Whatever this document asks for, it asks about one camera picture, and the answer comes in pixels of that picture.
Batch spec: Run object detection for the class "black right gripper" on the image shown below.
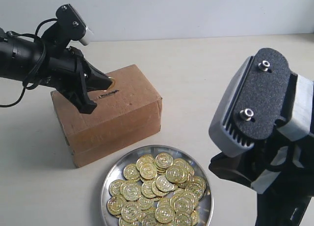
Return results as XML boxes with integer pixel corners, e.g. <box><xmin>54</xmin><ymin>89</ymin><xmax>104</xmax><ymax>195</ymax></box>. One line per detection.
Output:
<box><xmin>209</xmin><ymin>135</ymin><xmax>314</xmax><ymax>201</ymax></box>

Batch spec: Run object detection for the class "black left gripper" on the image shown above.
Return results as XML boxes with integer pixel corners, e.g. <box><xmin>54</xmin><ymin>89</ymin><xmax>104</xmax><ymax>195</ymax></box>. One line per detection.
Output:
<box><xmin>41</xmin><ymin>23</ymin><xmax>111</xmax><ymax>113</ymax></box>

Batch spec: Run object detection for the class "round steel plate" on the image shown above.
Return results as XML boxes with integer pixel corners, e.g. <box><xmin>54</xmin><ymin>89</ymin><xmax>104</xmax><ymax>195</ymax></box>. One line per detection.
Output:
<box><xmin>98</xmin><ymin>144</ymin><xmax>214</xmax><ymax>226</ymax></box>

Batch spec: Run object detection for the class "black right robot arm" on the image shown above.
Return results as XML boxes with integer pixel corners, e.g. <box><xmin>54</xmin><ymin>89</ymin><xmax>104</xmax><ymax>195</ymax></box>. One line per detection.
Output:
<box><xmin>209</xmin><ymin>136</ymin><xmax>314</xmax><ymax>226</ymax></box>

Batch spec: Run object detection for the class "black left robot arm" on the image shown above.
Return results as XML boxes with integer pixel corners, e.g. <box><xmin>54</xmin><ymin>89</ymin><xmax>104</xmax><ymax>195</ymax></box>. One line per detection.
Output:
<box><xmin>0</xmin><ymin>30</ymin><xmax>114</xmax><ymax>114</ymax></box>

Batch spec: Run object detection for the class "brown cardboard slotted box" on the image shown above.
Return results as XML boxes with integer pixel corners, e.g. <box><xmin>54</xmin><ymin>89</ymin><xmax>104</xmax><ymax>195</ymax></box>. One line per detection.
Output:
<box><xmin>51</xmin><ymin>64</ymin><xmax>162</xmax><ymax>168</ymax></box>

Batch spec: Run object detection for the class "gold coin right edge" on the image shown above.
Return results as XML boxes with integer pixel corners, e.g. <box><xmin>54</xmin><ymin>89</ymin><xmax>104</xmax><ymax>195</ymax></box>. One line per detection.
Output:
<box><xmin>193</xmin><ymin>176</ymin><xmax>207</xmax><ymax>191</ymax></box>

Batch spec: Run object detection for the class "gold coin centre pale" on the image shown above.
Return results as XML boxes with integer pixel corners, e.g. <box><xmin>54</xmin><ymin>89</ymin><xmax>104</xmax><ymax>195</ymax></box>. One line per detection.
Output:
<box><xmin>156</xmin><ymin>175</ymin><xmax>176</xmax><ymax>192</ymax></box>

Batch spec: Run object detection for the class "black camera cable left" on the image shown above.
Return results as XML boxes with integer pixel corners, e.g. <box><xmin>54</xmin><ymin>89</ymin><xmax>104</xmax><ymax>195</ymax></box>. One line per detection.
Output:
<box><xmin>0</xmin><ymin>18</ymin><xmax>58</xmax><ymax>108</ymax></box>

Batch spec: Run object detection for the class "grey black wrist camera left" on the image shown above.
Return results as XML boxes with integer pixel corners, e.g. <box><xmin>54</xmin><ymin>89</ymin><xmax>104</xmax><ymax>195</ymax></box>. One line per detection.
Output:
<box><xmin>55</xmin><ymin>3</ymin><xmax>94</xmax><ymax>46</ymax></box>

